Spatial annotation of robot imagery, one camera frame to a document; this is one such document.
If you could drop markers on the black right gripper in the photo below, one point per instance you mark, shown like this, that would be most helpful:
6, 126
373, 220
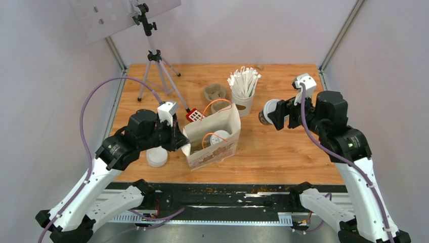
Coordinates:
284, 107

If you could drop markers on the white cup lid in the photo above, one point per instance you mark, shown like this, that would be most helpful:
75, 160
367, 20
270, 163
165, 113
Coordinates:
219, 136

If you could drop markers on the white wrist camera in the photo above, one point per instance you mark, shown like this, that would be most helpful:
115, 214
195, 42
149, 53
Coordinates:
166, 111
305, 85

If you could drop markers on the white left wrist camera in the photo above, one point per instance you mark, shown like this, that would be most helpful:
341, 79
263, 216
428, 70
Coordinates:
166, 111

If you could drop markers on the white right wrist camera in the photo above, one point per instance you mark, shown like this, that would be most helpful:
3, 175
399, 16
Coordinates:
305, 85

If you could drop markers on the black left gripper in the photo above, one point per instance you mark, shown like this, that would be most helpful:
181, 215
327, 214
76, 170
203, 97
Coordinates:
177, 138

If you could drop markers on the paper bag with orange handles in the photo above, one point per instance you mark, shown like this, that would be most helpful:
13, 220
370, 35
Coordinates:
228, 120

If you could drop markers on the bundle of white wrapped straws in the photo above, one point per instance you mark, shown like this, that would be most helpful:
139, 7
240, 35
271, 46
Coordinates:
243, 81

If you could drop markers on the lidded coffee cup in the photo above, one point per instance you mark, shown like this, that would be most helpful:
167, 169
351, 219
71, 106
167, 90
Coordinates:
269, 107

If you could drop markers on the red white block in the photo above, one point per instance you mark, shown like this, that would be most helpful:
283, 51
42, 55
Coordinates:
194, 115

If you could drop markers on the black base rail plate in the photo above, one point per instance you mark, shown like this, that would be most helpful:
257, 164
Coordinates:
223, 202

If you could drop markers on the silver tripod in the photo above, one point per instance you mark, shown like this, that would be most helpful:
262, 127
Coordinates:
154, 55

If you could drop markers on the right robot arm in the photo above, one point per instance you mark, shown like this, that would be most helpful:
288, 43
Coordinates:
326, 124

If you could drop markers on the grey perforated board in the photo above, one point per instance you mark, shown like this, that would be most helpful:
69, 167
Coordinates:
103, 18

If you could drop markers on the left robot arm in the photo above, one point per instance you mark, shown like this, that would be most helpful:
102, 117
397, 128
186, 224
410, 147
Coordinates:
77, 217

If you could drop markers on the single brown pulp cup carrier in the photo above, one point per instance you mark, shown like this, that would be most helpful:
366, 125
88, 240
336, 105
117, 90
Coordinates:
197, 146

